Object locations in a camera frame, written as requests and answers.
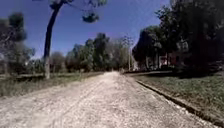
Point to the dry grass verge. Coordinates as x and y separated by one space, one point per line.
26 85

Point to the group of dark trees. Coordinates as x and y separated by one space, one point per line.
193 33

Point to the green grass verge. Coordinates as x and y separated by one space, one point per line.
196 90

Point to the row of trees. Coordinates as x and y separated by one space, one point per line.
96 53

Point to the thin pole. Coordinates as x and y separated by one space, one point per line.
129 56

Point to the stone kerb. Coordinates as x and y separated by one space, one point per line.
173 100

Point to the pale building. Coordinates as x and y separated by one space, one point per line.
166 60

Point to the tall pine tree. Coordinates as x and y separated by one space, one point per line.
48 50

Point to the pale gravel path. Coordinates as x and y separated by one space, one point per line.
106 103

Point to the bushy dark tree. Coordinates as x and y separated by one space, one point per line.
13 43

